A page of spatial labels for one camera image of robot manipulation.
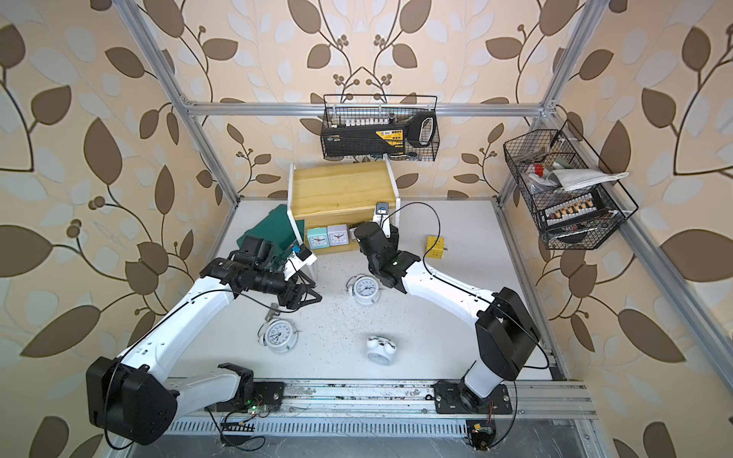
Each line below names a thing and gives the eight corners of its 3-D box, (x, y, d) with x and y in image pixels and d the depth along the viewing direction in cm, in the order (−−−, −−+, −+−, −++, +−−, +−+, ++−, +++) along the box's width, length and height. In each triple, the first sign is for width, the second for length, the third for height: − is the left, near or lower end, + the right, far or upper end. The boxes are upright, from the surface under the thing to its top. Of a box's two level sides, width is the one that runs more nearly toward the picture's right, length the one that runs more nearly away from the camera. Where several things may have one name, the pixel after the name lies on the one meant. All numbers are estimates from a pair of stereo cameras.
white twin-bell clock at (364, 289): (344, 300, 94) (343, 293, 91) (351, 279, 100) (350, 272, 96) (378, 306, 93) (378, 300, 89) (382, 285, 98) (383, 278, 95)
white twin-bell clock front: (367, 366, 81) (366, 355, 74) (368, 347, 85) (367, 336, 77) (394, 366, 81) (395, 355, 74) (393, 347, 85) (395, 336, 77)
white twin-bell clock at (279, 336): (256, 352, 84) (251, 348, 80) (264, 324, 89) (259, 319, 86) (295, 352, 84) (291, 348, 80) (300, 324, 89) (297, 319, 86)
